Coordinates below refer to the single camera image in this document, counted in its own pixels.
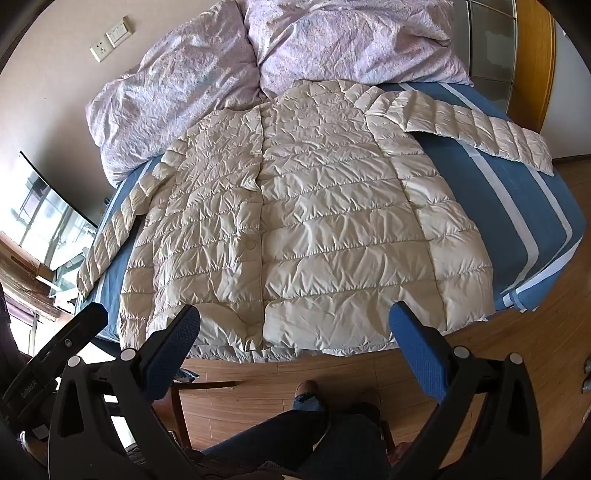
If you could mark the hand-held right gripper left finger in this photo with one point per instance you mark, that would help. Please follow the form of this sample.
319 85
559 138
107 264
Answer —
175 344

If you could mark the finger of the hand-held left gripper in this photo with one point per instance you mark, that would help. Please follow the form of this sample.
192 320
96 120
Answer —
74 334

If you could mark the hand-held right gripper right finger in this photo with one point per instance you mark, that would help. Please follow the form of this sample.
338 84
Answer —
415 348

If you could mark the cream quilted down jacket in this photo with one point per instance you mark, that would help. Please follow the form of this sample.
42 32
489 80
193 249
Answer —
323 207

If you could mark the wooden chair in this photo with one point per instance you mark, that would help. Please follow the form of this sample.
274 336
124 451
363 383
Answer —
179 410

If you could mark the wooden television desk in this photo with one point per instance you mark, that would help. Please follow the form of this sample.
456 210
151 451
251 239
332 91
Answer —
18 258

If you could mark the person's shoe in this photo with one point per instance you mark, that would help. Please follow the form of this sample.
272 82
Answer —
307 392

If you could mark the black flat screen television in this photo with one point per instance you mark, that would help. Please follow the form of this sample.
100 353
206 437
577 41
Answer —
46 212

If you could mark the person's legs in dark jeans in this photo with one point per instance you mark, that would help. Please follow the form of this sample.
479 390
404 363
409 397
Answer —
277 438

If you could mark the blue white striped bed sheet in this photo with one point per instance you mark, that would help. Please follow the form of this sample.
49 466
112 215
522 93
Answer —
498 198

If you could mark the lilac floral pillow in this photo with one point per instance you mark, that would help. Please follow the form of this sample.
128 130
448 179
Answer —
351 41
175 78

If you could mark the wooden wardrobe with glass door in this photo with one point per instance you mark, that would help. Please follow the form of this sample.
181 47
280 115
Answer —
531 60

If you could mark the white wall switch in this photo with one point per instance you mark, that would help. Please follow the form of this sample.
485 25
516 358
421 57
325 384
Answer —
119 30

